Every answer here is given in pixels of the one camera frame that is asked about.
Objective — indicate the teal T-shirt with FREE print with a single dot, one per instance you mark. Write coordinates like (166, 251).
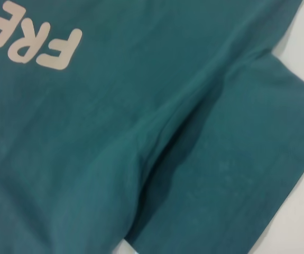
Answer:
(151, 119)

